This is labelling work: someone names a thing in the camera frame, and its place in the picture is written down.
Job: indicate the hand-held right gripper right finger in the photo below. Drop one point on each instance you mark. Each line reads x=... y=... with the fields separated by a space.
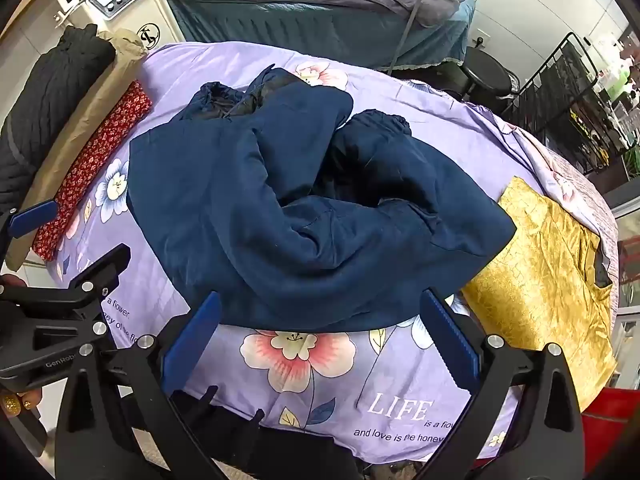
x=450 y=345

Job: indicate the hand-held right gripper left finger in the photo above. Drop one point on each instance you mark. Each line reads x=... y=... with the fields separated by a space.
x=192 y=345

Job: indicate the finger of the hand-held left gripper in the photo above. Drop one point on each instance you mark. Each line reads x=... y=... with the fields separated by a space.
x=35 y=217
x=100 y=270

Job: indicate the navy blue jacket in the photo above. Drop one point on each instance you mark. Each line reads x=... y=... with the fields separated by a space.
x=225 y=185

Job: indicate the person's left hand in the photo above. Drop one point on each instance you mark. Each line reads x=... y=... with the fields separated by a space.
x=22 y=402

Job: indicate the red floral cloth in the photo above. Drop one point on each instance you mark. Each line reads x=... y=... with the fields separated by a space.
x=95 y=160

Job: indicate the tan cloth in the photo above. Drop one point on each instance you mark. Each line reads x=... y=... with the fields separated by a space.
x=75 y=125

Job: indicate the gold shiny cloth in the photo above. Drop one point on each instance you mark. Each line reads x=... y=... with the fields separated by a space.
x=540 y=280

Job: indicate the purple floral bedsheet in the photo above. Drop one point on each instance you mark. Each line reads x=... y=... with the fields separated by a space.
x=340 y=410

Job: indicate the black quilted garment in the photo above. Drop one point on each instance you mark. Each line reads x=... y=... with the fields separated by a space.
x=45 y=90

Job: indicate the red box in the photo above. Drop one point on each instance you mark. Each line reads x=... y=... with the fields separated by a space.
x=610 y=420

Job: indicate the white machine with screen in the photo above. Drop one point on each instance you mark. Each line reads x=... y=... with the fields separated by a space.
x=145 y=10

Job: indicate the black metal rack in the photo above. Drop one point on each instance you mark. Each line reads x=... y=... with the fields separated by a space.
x=565 y=105

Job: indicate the black round stool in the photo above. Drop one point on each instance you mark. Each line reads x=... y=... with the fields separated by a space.
x=482 y=72

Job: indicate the shelf of assorted goods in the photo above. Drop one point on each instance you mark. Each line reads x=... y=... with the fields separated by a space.
x=620 y=95

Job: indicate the metal stand pole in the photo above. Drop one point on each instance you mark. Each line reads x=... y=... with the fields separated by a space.
x=415 y=10

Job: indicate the white wall socket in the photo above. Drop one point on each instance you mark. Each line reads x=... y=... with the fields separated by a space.
x=481 y=40

